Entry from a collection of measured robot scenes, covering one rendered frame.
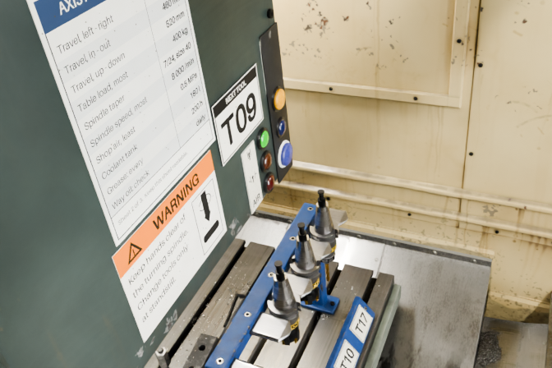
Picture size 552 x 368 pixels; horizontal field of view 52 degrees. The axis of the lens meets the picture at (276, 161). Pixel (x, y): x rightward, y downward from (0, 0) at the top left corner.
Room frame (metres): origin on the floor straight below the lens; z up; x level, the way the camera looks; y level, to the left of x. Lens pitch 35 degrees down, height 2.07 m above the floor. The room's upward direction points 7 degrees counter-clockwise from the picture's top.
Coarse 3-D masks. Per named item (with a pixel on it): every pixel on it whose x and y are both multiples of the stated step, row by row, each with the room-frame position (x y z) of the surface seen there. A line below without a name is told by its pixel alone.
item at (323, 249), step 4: (312, 240) 0.92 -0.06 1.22; (316, 240) 0.91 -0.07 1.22; (312, 244) 0.90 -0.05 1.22; (316, 244) 0.90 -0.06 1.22; (320, 244) 0.90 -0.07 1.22; (324, 244) 0.90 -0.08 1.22; (328, 244) 0.90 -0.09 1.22; (312, 248) 0.89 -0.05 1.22; (316, 248) 0.89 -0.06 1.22; (320, 248) 0.89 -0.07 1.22; (324, 248) 0.89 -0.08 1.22; (328, 248) 0.89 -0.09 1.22; (316, 252) 0.88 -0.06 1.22; (320, 252) 0.87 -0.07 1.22; (324, 252) 0.87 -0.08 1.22; (328, 252) 0.87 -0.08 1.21; (320, 256) 0.86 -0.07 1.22; (324, 256) 0.86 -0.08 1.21
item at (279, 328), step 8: (256, 320) 0.72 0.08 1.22; (264, 320) 0.71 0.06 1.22; (272, 320) 0.71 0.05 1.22; (280, 320) 0.71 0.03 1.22; (288, 320) 0.71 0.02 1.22; (256, 328) 0.70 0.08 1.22; (264, 328) 0.70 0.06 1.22; (272, 328) 0.70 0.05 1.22; (280, 328) 0.69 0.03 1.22; (288, 328) 0.69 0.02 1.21; (264, 336) 0.68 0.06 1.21; (272, 336) 0.68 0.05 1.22; (280, 336) 0.67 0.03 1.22
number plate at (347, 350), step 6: (342, 348) 0.82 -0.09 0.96; (348, 348) 0.83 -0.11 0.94; (342, 354) 0.81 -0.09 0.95; (348, 354) 0.82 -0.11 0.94; (354, 354) 0.83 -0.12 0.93; (336, 360) 0.80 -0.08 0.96; (342, 360) 0.80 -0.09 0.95; (348, 360) 0.81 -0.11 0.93; (354, 360) 0.81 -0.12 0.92; (336, 366) 0.78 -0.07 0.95; (342, 366) 0.79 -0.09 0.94; (348, 366) 0.79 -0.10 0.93; (354, 366) 0.80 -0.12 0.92
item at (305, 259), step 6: (306, 234) 0.85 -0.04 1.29; (306, 240) 0.84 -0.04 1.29; (300, 246) 0.83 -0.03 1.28; (306, 246) 0.83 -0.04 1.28; (300, 252) 0.83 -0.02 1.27; (306, 252) 0.83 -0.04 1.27; (312, 252) 0.84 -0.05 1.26; (300, 258) 0.83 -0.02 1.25; (306, 258) 0.83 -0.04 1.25; (312, 258) 0.83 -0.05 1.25; (300, 264) 0.83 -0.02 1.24; (306, 264) 0.82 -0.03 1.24; (312, 264) 0.83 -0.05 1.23
